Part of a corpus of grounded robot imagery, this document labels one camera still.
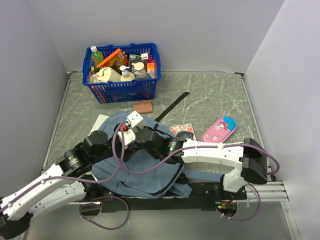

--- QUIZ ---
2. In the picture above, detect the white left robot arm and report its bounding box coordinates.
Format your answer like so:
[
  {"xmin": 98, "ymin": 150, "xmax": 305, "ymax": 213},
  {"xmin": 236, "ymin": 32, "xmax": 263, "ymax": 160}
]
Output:
[{"xmin": 0, "ymin": 130, "xmax": 136, "ymax": 240}]

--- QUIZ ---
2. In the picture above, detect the brown leather wallet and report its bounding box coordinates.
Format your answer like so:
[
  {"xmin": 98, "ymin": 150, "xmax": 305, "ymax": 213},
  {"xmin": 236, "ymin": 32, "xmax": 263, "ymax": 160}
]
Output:
[{"xmin": 133, "ymin": 101, "xmax": 153, "ymax": 114}]

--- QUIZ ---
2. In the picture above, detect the black backpack strap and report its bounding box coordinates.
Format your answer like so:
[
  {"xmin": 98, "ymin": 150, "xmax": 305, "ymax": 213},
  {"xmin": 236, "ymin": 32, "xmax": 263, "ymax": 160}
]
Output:
[{"xmin": 153, "ymin": 91, "xmax": 191, "ymax": 122}]

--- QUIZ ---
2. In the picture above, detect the blue student backpack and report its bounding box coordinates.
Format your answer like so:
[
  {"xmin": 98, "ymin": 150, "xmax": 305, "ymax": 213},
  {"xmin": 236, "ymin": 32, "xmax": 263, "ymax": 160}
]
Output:
[{"xmin": 91, "ymin": 111, "xmax": 222, "ymax": 195}]

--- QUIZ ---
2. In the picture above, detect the green drink bottle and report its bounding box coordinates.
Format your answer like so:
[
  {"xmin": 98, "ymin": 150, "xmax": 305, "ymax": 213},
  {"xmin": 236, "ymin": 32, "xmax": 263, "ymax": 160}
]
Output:
[{"xmin": 90, "ymin": 46, "xmax": 104, "ymax": 66}]

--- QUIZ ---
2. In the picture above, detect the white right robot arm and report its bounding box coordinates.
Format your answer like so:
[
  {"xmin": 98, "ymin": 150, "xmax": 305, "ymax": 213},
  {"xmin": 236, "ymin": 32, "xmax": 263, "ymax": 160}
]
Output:
[{"xmin": 132, "ymin": 126, "xmax": 268, "ymax": 199}]

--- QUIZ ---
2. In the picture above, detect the black packaged item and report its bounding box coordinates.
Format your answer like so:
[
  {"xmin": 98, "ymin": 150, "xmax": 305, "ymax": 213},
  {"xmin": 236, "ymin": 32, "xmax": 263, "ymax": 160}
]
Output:
[{"xmin": 129, "ymin": 53, "xmax": 142, "ymax": 68}]

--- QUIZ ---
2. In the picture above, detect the white notebook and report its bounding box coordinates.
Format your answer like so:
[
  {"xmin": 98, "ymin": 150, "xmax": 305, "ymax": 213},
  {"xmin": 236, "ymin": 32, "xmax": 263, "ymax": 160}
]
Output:
[{"xmin": 90, "ymin": 114, "xmax": 109, "ymax": 133}]

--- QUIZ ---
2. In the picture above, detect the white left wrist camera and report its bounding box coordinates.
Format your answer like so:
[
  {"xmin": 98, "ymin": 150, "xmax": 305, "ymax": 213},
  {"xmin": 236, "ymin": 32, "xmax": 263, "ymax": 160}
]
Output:
[{"xmin": 117, "ymin": 129, "xmax": 136, "ymax": 149}]

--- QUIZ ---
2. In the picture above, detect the pink cartoon pencil case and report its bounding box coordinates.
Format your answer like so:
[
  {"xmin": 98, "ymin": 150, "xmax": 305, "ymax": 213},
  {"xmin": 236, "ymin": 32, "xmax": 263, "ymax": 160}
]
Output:
[{"xmin": 201, "ymin": 116, "xmax": 237, "ymax": 143}]

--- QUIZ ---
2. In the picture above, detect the blue plastic shopping basket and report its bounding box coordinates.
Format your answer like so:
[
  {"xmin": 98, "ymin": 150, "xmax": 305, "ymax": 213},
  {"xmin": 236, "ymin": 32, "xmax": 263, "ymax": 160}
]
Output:
[{"xmin": 82, "ymin": 42, "xmax": 162, "ymax": 104}]

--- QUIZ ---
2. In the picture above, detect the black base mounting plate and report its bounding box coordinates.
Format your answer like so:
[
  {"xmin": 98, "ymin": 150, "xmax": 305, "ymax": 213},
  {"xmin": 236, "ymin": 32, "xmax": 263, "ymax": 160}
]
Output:
[{"xmin": 91, "ymin": 182, "xmax": 247, "ymax": 213}]

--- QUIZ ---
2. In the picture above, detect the grey pump bottle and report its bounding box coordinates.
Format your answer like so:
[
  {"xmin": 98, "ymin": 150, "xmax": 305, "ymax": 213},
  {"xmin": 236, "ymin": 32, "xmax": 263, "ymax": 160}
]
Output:
[{"xmin": 131, "ymin": 61, "xmax": 152, "ymax": 80}]

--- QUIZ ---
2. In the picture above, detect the orange snack box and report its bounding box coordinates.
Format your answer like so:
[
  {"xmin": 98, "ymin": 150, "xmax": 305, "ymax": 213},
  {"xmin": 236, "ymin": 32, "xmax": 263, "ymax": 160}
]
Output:
[{"xmin": 96, "ymin": 48, "xmax": 129, "ymax": 69}]

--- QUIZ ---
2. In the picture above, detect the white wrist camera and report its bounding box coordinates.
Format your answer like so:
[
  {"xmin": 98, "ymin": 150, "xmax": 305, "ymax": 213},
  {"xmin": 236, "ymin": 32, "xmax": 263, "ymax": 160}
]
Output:
[
  {"xmin": 127, "ymin": 111, "xmax": 146, "ymax": 130},
  {"xmin": 117, "ymin": 129, "xmax": 136, "ymax": 149}
]

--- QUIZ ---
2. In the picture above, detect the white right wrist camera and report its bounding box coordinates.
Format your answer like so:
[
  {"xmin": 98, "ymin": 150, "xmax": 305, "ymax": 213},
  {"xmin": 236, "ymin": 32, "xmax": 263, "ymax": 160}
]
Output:
[{"xmin": 127, "ymin": 111, "xmax": 146, "ymax": 130}]

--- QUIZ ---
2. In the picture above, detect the cream pump bottle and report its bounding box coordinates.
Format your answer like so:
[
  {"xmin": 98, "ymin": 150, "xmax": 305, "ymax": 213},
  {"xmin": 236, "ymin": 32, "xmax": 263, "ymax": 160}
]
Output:
[{"xmin": 119, "ymin": 65, "xmax": 136, "ymax": 82}]

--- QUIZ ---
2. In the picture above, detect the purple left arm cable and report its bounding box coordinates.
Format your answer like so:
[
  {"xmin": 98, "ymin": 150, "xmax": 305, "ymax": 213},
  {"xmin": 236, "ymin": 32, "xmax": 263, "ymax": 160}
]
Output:
[{"xmin": 0, "ymin": 127, "xmax": 131, "ymax": 230}]

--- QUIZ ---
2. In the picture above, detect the aluminium front rail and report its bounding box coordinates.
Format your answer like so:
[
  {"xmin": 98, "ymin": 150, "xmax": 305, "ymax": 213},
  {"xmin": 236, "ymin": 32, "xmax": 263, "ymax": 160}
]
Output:
[{"xmin": 23, "ymin": 182, "xmax": 290, "ymax": 206}]

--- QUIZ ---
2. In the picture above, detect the pink orange bottle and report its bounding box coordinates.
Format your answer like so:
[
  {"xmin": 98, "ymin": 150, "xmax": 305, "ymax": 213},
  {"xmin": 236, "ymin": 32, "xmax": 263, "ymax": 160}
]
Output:
[{"xmin": 146, "ymin": 56, "xmax": 156, "ymax": 79}]

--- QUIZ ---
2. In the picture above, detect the floral Little Women book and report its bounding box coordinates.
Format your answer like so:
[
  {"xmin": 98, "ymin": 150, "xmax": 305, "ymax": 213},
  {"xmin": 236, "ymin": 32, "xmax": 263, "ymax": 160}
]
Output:
[{"xmin": 169, "ymin": 123, "xmax": 197, "ymax": 141}]

